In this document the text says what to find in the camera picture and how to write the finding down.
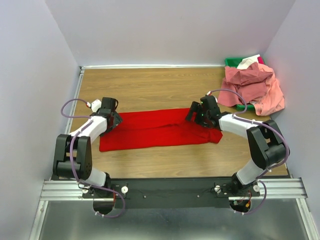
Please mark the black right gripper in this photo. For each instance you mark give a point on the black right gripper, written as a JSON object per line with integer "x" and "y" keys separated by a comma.
{"x": 196, "y": 107}

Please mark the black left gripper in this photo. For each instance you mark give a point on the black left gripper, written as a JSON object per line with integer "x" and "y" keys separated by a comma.
{"x": 117, "y": 120}

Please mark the red t shirt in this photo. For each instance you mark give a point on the red t shirt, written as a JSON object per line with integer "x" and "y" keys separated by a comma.
{"x": 157, "y": 128}

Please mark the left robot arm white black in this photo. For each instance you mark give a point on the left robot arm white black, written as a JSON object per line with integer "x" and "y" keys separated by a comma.
{"x": 73, "y": 151}

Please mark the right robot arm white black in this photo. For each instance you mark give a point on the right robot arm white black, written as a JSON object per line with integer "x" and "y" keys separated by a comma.
{"x": 266, "y": 142}

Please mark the green plastic bin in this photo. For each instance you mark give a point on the green plastic bin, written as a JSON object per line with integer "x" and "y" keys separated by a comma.
{"x": 234, "y": 62}

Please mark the pink t shirt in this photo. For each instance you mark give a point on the pink t shirt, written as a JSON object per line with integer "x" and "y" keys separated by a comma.
{"x": 257, "y": 85}

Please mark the white cloth in bin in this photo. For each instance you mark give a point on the white cloth in bin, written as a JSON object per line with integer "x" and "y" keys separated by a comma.
{"x": 246, "y": 62}

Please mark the magenta cloth in bin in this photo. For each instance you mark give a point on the magenta cloth in bin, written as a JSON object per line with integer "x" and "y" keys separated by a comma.
{"x": 260, "y": 60}

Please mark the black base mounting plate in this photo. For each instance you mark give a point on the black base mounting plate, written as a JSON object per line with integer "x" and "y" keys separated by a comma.
{"x": 172, "y": 193}

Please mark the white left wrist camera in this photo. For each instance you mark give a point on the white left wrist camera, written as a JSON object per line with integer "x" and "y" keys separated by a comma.
{"x": 95, "y": 105}

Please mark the aluminium frame rail left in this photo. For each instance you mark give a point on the aluminium frame rail left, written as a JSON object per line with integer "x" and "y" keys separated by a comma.
{"x": 71, "y": 115}

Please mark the aluminium frame rail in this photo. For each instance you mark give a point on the aluminium frame rail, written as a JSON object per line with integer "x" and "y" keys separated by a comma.
{"x": 271, "y": 188}
{"x": 71, "y": 115}

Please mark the aluminium frame rail front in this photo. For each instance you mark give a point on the aluminium frame rail front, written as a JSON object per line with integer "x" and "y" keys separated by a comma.
{"x": 271, "y": 188}

